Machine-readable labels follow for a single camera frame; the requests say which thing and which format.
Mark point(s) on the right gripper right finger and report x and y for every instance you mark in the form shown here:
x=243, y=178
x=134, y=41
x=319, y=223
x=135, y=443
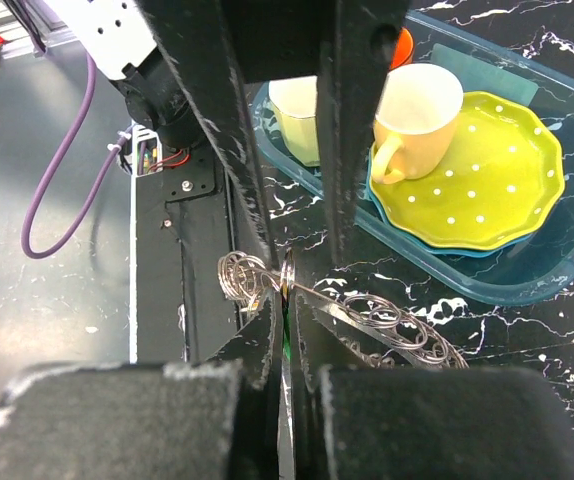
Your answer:
x=354, y=422

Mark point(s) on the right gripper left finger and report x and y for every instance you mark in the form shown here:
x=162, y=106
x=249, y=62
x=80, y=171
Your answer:
x=217, y=419

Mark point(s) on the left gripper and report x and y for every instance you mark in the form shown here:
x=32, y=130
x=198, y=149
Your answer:
x=213, y=47

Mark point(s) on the green key tag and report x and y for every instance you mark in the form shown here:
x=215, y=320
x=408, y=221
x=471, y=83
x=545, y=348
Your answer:
x=286, y=325

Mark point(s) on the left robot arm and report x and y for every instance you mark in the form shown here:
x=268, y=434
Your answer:
x=118, y=39

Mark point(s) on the pale yellow cup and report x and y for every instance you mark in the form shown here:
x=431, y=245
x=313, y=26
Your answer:
x=293, y=102

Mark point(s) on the orange object in tray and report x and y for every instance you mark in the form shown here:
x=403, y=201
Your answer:
x=404, y=51

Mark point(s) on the blue plate under yellow plate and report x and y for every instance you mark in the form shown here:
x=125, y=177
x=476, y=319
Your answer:
x=464, y=252

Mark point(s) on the yellow-green dotted plate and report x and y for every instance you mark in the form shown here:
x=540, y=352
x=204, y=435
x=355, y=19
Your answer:
x=499, y=179

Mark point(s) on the teal plastic tray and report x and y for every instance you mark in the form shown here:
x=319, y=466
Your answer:
x=523, y=273

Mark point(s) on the yellow mug with handle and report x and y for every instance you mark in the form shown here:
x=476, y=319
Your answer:
x=415, y=122

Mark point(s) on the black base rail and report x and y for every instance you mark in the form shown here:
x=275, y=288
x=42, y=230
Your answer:
x=184, y=216

